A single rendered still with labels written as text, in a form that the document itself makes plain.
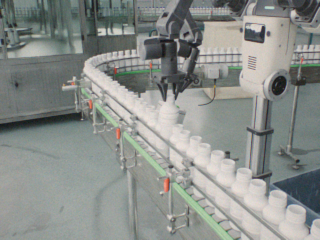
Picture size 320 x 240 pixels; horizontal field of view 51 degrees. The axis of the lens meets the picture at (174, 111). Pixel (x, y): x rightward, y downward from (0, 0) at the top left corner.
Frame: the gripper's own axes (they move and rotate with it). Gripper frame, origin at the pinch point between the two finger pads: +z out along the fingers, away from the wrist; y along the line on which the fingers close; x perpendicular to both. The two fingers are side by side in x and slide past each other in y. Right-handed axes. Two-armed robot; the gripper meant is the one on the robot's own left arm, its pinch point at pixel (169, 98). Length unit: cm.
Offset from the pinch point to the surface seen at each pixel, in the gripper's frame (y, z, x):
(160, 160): -3.1, 24.7, 2.5
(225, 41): 262, 35, 330
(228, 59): 127, 20, 138
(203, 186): -2.2, 20.4, -26.4
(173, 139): -2.3, 12.4, -7.2
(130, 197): -3, 64, 42
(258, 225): -2, 18, -50
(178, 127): 1.0, 9.3, -4.7
